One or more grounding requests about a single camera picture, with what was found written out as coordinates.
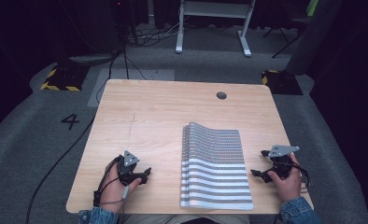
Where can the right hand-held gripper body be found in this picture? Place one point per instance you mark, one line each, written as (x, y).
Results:
(281, 161)

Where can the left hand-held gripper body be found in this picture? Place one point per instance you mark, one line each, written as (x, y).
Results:
(126, 170)

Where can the grey white striped towel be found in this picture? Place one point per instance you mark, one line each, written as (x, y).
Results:
(215, 168)

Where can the person's left hand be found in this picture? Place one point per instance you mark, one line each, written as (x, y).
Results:
(113, 189)

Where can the person's right hand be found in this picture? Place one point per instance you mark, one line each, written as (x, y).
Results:
(287, 186)

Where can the black yellow striped stand base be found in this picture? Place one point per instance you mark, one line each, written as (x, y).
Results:
(65, 77)
(281, 82)

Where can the dark stand with flat foot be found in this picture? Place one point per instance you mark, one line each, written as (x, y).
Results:
(95, 57)

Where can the black folding stand legs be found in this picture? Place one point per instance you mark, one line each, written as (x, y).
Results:
(283, 35)

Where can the grey curtain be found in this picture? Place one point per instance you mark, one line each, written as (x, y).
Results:
(316, 37)

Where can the green strip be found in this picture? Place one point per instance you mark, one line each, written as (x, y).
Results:
(312, 7)

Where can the white metal desk frame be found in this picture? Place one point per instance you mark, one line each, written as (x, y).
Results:
(215, 9)

